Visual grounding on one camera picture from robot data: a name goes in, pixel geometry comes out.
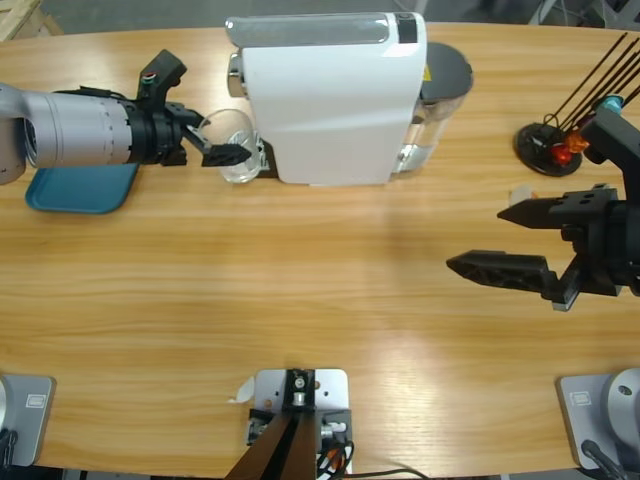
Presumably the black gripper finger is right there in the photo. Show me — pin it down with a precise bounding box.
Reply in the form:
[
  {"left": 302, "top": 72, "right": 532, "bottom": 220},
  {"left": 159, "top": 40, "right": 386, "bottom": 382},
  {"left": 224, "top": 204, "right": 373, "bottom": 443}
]
[
  {"left": 445, "top": 248, "right": 585, "bottom": 313},
  {"left": 496, "top": 183, "right": 618, "bottom": 232},
  {"left": 184, "top": 125, "right": 253, "bottom": 169},
  {"left": 168, "top": 102, "right": 207, "bottom": 127}
]

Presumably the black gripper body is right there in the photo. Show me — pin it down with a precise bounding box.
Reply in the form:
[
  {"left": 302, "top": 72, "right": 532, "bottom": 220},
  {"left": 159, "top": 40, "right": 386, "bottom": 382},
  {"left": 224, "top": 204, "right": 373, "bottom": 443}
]
[
  {"left": 562, "top": 198, "right": 640, "bottom": 297},
  {"left": 122, "top": 87, "right": 191, "bottom": 169}
]

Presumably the clear glass cup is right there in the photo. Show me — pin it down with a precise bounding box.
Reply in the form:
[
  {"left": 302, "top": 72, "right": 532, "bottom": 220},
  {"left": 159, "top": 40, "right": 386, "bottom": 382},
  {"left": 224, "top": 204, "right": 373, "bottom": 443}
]
[{"left": 202, "top": 108, "right": 265, "bottom": 185}]

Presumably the white capsule coffee machine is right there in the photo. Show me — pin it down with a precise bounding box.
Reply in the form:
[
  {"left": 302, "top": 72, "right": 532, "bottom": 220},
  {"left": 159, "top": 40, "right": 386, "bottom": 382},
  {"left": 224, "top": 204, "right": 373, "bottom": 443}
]
[{"left": 223, "top": 11, "right": 429, "bottom": 189}]

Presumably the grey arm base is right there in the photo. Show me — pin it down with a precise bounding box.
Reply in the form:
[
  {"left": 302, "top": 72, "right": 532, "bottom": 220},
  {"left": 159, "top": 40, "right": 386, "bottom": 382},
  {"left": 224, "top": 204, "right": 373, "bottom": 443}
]
[
  {"left": 557, "top": 368, "right": 640, "bottom": 471},
  {"left": 0, "top": 373, "right": 58, "bottom": 467}
]

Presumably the metal drip tray grille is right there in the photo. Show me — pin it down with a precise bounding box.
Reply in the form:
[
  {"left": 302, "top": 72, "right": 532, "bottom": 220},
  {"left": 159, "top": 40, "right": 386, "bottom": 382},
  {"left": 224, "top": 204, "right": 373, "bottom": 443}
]
[{"left": 257, "top": 138, "right": 279, "bottom": 180}]

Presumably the black capsule holder with rods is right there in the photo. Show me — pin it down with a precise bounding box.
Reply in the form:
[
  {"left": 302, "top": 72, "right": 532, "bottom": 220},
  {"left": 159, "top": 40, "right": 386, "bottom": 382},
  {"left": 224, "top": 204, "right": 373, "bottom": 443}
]
[{"left": 513, "top": 32, "right": 640, "bottom": 177}]

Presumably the teal plastic tray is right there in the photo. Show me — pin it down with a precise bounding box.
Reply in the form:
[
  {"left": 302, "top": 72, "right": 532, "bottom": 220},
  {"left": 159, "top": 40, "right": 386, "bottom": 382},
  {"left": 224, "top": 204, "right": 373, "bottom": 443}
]
[{"left": 24, "top": 163, "right": 142, "bottom": 216}]

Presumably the grey metal stool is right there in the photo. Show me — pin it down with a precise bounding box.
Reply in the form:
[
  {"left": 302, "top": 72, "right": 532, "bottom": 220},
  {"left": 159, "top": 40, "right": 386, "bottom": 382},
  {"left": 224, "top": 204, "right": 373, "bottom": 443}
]
[{"left": 527, "top": 0, "right": 566, "bottom": 26}]

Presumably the white paper tag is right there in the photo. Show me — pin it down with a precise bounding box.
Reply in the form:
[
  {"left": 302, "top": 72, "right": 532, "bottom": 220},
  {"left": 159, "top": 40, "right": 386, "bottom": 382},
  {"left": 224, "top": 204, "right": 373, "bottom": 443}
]
[{"left": 228, "top": 377, "right": 257, "bottom": 404}]

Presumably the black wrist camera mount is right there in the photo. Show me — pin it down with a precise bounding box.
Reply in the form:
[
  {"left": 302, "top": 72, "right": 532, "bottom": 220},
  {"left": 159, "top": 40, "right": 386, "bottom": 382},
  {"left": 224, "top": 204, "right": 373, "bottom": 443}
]
[
  {"left": 581, "top": 107, "right": 640, "bottom": 201},
  {"left": 137, "top": 48, "right": 190, "bottom": 109}
]

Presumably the black base cable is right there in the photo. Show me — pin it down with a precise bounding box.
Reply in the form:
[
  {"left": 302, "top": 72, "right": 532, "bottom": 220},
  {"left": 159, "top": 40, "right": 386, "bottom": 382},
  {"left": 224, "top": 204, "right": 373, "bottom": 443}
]
[
  {"left": 581, "top": 438, "right": 629, "bottom": 480},
  {"left": 0, "top": 427, "right": 20, "bottom": 467}
]

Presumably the white mount block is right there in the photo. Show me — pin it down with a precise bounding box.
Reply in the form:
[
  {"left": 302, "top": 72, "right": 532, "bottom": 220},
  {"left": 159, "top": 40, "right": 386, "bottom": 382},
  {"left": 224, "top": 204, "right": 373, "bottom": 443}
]
[{"left": 247, "top": 368, "right": 355, "bottom": 475}]

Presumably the thin black cable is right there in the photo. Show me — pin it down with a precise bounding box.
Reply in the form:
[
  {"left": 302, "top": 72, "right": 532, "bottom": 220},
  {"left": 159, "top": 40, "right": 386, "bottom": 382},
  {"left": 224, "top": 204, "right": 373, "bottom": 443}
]
[{"left": 349, "top": 467, "right": 431, "bottom": 480}]

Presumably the orange white wire bundle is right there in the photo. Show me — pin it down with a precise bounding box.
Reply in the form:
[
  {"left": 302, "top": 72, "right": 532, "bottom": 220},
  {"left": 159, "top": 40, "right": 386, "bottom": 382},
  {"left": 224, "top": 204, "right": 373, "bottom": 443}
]
[{"left": 315, "top": 439, "right": 357, "bottom": 476}]

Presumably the dark camera post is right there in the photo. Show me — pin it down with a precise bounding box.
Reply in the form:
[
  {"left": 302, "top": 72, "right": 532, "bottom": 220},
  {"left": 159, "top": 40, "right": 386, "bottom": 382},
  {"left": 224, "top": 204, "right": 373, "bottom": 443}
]
[{"left": 223, "top": 368, "right": 321, "bottom": 480}]

